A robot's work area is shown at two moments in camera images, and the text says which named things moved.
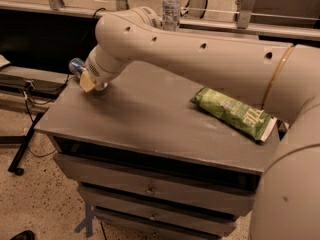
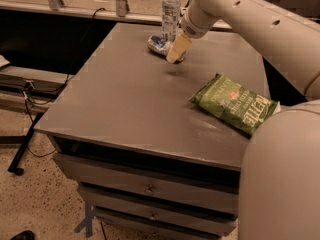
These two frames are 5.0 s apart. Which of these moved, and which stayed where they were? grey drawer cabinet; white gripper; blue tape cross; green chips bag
Moved: white gripper
Stayed: green chips bag; grey drawer cabinet; blue tape cross
